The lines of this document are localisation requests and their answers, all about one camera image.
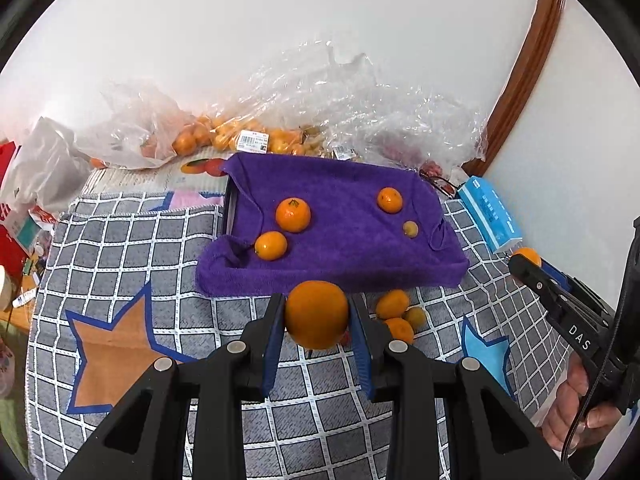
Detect red paper bag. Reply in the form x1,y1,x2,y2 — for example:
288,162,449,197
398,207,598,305
0,142,46,271

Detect black cable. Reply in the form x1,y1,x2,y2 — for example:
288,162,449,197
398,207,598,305
560,220,640,466

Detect wooden nightstand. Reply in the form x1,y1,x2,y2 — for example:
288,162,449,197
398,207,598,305
0,260,41,333

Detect person's right hand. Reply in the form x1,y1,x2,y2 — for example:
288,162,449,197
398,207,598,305
542,357,638,454

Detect purple towel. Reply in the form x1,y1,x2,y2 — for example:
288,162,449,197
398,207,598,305
195,152,470,297

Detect grey plastic bag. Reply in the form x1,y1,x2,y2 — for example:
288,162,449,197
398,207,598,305
0,117,93,221

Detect pink star sheet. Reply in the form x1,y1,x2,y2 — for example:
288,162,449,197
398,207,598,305
160,190,225,210

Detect grey checkered star blanket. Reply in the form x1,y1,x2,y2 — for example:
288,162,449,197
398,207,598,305
25,187,573,480

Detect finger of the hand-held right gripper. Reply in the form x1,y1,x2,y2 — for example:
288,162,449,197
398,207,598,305
508,254,569,312
540,259,577,293

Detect medium orange mandarin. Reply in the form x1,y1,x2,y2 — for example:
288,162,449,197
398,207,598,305
375,289,411,321
254,230,289,262

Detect large crumpled clear plastic bag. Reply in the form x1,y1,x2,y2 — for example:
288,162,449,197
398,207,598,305
200,37,488,181

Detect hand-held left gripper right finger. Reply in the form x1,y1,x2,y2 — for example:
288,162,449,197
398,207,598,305
348,294,576,480

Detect brown wooden door frame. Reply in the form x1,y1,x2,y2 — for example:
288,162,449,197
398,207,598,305
462,0,566,163

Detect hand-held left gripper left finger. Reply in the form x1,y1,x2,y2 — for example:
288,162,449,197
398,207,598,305
57,292,288,480

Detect pile of bagged oranges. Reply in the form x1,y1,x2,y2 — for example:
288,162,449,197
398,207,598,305
140,115,326,158

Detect blue tissue box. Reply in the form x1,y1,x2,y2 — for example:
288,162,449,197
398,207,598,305
456,176,525,253

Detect green bedsheet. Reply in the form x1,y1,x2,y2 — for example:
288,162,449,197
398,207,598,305
0,395,31,466

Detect black eyeglasses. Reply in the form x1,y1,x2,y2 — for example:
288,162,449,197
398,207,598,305
419,170,461,198

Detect pink printed bag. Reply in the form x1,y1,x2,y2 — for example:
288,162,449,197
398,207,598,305
0,335,16,398

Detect black tray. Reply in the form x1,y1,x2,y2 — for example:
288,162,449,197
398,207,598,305
219,172,240,238

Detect large mandarin with stem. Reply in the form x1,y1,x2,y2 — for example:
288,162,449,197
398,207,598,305
275,197,312,234

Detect white fruit-print cardboard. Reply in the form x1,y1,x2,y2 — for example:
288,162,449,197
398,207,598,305
82,157,228,196

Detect teal packet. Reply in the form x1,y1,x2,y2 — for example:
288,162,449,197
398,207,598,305
12,217,43,251

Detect bagged red cherry tomatoes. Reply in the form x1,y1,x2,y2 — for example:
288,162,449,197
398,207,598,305
375,127,451,181

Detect large orange mandarin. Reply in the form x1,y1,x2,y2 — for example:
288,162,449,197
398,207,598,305
384,317,415,346

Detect red and white packet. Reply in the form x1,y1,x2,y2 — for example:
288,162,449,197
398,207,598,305
30,205,58,231

